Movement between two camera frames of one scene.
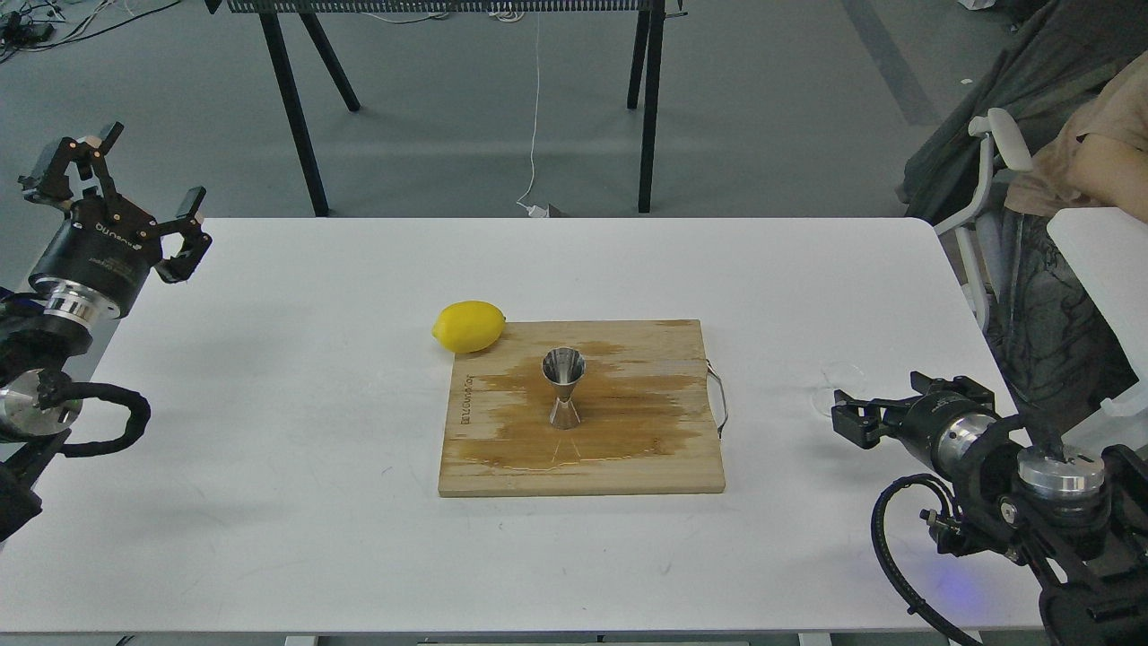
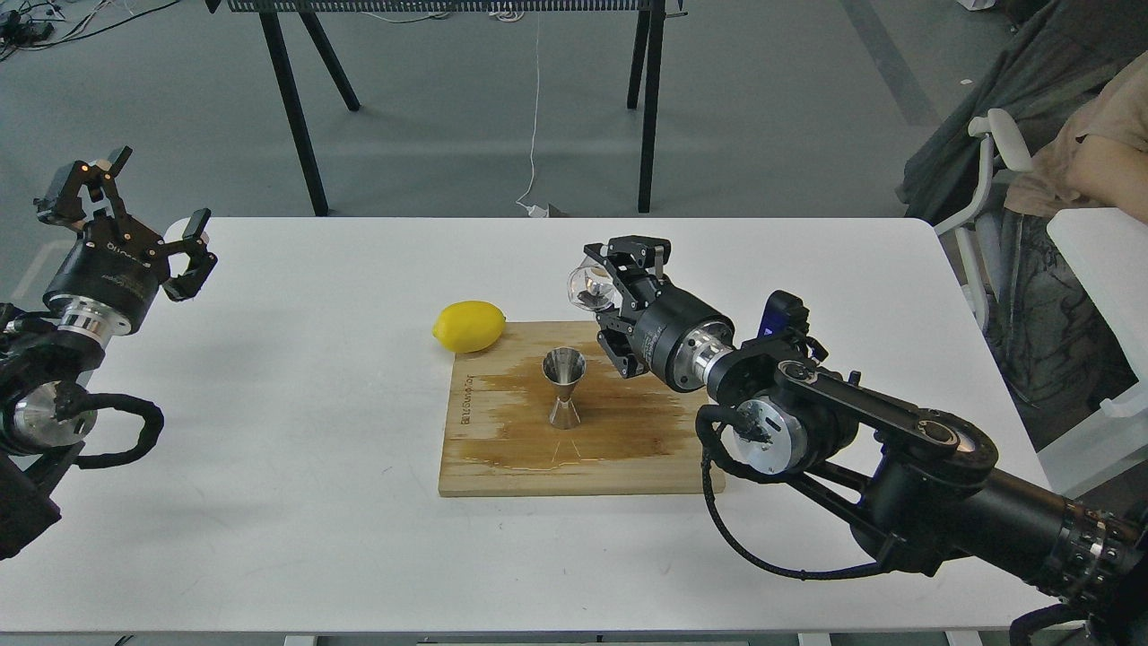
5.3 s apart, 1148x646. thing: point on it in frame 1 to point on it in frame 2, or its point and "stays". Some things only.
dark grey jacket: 1053,54 stays
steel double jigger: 563,367 stays
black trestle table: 648,26 stays
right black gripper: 936,427 to 678,334
